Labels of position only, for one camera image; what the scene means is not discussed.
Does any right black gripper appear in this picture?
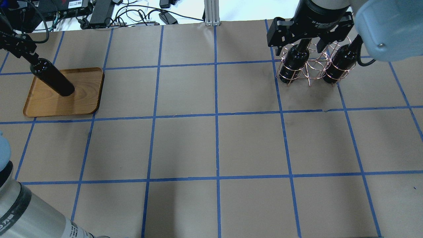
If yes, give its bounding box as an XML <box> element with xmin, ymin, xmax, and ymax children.
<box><xmin>267</xmin><ymin>0</ymin><xmax>354</xmax><ymax>56</ymax></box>

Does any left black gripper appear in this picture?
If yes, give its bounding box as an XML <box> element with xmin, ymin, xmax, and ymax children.
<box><xmin>0</xmin><ymin>15</ymin><xmax>37</xmax><ymax>61</ymax></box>

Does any dark wine bottle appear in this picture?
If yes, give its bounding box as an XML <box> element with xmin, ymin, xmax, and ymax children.
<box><xmin>279</xmin><ymin>39</ymin><xmax>312</xmax><ymax>85</ymax></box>
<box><xmin>322</xmin><ymin>35</ymin><xmax>363</xmax><ymax>84</ymax></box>
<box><xmin>30</xmin><ymin>58</ymin><xmax>75</xmax><ymax>97</ymax></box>

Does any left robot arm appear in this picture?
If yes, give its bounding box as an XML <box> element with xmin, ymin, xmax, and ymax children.
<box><xmin>1</xmin><ymin>16</ymin><xmax>94</xmax><ymax>238</ymax></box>

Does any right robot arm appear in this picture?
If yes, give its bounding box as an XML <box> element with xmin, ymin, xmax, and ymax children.
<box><xmin>266</xmin><ymin>0</ymin><xmax>423</xmax><ymax>61</ymax></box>

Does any wooden tray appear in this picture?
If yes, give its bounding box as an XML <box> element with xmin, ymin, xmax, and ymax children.
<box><xmin>22</xmin><ymin>67</ymin><xmax>104</xmax><ymax>117</ymax></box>

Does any black electronics box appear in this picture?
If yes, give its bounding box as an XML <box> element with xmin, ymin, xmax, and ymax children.
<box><xmin>89</xmin><ymin>0</ymin><xmax>115</xmax><ymax>29</ymax></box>

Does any black power adapter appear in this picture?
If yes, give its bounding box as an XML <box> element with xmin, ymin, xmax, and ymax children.
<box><xmin>159</xmin><ymin>12</ymin><xmax>178</xmax><ymax>25</ymax></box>

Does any copper wire bottle basket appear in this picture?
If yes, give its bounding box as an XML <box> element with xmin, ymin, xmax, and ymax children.
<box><xmin>276</xmin><ymin>37</ymin><xmax>352</xmax><ymax>86</ymax></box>

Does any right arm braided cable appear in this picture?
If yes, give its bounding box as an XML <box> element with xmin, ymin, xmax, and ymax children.
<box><xmin>357</xmin><ymin>50</ymin><xmax>377</xmax><ymax>67</ymax></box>

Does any aluminium frame post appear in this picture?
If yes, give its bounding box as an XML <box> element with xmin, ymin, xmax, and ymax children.
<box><xmin>204</xmin><ymin>0</ymin><xmax>221</xmax><ymax>26</ymax></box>

